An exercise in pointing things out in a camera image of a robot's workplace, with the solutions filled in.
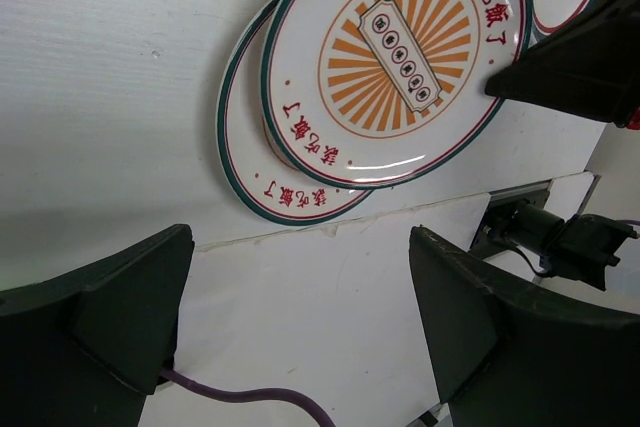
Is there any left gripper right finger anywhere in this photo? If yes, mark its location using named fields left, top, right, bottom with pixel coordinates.
left=409, top=227, right=639, bottom=426

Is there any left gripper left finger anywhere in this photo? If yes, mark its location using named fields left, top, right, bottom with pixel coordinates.
left=1, top=224, right=194, bottom=426

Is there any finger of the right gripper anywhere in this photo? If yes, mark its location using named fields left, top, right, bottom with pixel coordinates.
left=484, top=0, right=639, bottom=128

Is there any orange sunburst plate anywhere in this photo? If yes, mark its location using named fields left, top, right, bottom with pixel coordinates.
left=259, top=0, right=532, bottom=190
left=216, top=0, right=372, bottom=226

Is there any orange sunburst plate front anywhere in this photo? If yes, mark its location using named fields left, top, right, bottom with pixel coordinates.
left=216, top=0, right=372, bottom=226

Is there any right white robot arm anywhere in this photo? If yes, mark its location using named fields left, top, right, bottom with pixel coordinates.
left=485, top=0, right=639, bottom=290

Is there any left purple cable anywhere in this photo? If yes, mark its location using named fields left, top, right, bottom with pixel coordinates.
left=158, top=366, right=337, bottom=427

